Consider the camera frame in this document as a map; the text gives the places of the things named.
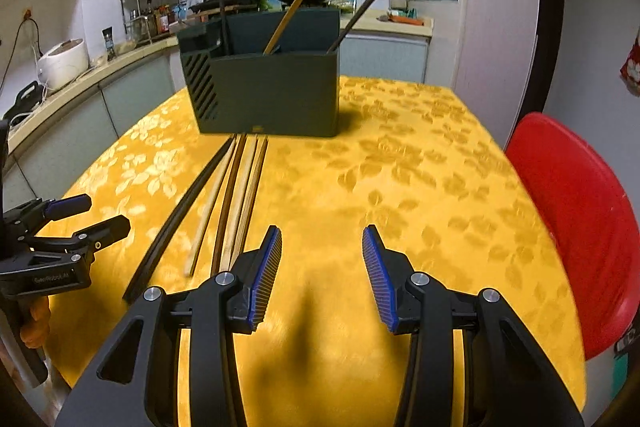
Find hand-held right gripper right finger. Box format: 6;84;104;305
362;224;586;427

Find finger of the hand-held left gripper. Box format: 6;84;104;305
0;215;132;275
0;194;93;248

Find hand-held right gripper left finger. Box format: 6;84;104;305
65;224;283;427

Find black chopstick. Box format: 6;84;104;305
121;134;238;305
215;0;232;56

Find short pale bamboo chopstick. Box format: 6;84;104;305
220;134;260;272

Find dark green utensil holder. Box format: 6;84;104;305
177;7;342;138

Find dark grey-brown chopstick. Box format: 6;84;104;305
327;0;401;56

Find long light brown chopstick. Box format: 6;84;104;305
262;0;338;56

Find person's left hand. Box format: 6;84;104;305
20;294;53;350

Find yellow floral tablecloth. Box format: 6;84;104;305
37;76;588;427

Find black kitchen appliance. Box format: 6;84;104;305
2;81;46;122

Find grey curved base cabinets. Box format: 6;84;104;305
7;52;183;202

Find white rice cooker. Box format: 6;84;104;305
37;38;91;92

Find beige curved kitchen countertop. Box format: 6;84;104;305
0;34;183;142

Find red plastic stool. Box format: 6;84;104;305
505;112;626;363

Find metal spice rack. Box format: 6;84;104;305
118;0;181;45

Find short beige countertop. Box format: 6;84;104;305
340;9;435;38

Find black gas stove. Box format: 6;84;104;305
190;0;261;15

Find orange kitchen tool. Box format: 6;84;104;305
377;9;426;25

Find red hanging cloth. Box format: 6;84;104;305
620;32;640;98

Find dark door frame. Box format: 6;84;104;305
525;0;566;128

